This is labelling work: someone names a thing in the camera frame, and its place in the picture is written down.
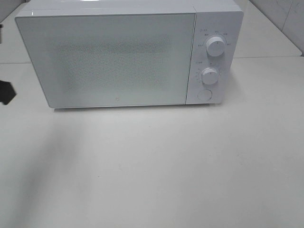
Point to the white microwave door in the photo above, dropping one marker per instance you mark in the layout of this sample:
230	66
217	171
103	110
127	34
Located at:
96	61

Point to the white microwave oven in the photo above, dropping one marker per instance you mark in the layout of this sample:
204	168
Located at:
212	17

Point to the round white door button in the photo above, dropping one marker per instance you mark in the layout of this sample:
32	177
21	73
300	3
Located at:
205	95

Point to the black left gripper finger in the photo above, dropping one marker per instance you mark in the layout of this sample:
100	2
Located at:
7	92
1	26

